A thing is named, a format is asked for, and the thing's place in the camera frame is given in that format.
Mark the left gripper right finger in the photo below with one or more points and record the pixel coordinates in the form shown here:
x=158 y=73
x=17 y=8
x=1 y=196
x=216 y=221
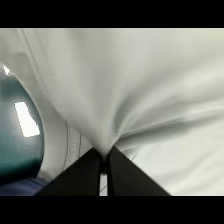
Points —
x=130 y=178

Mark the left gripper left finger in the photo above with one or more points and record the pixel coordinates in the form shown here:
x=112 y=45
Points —
x=80 y=178

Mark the white T-shirt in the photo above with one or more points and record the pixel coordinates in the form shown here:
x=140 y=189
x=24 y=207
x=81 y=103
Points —
x=133 y=86

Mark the blue garment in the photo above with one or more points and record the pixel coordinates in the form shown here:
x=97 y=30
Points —
x=20 y=188

